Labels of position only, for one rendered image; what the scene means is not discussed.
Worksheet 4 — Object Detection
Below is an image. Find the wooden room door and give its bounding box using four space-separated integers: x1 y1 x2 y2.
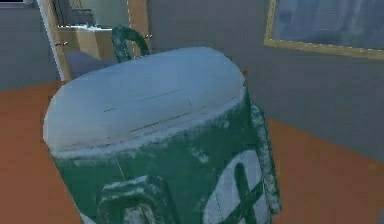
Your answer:
127 0 152 58

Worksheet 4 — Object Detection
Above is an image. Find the gold framed wall picture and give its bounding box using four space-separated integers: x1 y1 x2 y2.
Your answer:
263 0 384 61

